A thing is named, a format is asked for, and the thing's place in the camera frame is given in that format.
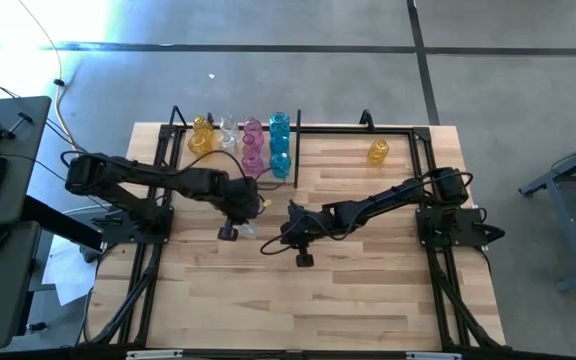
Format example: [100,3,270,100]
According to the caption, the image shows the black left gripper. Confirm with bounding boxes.
[217,174,262,241]

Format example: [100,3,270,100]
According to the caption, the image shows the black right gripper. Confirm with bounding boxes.
[280,199,342,269]

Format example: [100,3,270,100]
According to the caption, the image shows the pink glass vase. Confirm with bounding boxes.
[241,133,262,156]
[242,116,265,144]
[241,152,265,177]

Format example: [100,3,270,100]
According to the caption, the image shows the teal embossed glass vase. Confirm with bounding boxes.
[269,152,292,180]

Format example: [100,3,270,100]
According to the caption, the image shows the yellow ribbed glass vase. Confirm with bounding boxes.
[187,130,214,155]
[191,115,214,135]

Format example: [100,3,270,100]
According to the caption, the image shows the teal square glass vase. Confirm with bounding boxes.
[268,111,291,136]

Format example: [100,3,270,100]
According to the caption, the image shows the yellow glass bottle vase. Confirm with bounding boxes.
[367,138,390,167]

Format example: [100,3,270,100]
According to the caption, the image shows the grey caster wheel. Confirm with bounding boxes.
[78,244,102,264]

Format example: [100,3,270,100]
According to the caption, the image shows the white paper sheet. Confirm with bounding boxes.
[41,237,100,307]

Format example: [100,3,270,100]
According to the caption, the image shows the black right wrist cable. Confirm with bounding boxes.
[259,232,297,257]

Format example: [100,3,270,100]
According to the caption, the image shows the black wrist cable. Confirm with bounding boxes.
[259,232,297,257]
[182,149,274,191]

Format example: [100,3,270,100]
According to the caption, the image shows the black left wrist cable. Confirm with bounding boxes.
[182,149,274,191]

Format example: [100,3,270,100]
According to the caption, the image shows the black shelf divider post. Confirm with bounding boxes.
[293,108,302,190]

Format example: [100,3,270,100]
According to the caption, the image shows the black metal table frame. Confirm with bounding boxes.
[83,106,508,360]

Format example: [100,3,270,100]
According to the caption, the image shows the silver edge bracket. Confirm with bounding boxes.
[405,351,463,360]
[125,349,184,360]

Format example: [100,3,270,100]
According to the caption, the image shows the yellow power cable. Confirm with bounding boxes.
[16,0,77,151]

